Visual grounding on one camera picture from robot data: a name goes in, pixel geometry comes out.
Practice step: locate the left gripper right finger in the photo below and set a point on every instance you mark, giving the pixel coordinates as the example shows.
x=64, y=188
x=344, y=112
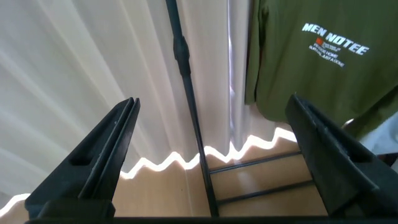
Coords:
x=339, y=161

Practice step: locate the green long-sleeved shirt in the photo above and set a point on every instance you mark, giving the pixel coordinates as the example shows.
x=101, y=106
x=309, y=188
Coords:
x=295, y=62

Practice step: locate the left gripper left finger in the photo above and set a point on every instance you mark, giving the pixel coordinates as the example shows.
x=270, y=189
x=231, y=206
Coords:
x=90, y=168

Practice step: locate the black clothes rack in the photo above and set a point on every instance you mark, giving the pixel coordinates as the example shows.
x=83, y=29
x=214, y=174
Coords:
x=182, y=53

